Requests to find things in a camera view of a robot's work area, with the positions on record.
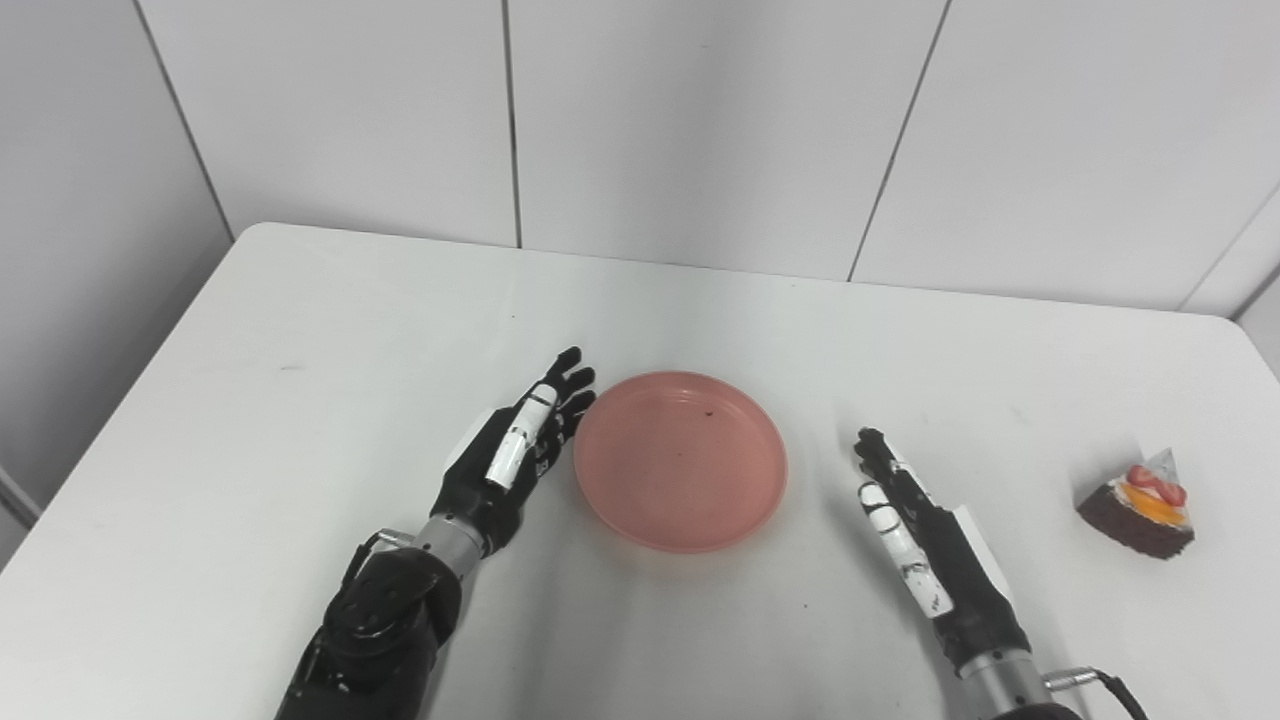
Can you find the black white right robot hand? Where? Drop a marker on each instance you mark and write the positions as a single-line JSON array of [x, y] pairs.
[[960, 570]]

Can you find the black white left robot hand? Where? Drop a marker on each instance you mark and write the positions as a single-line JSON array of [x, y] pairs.
[[495, 480]]

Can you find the pink round plate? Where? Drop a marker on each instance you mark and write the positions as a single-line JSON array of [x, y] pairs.
[[680, 460]]

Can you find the chocolate fruit cake slice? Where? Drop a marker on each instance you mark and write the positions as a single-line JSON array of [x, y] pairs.
[[1140, 520]]

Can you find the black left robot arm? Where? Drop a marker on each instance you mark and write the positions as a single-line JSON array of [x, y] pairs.
[[380, 620]]

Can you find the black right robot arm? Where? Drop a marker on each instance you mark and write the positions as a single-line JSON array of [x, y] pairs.
[[1015, 690]]

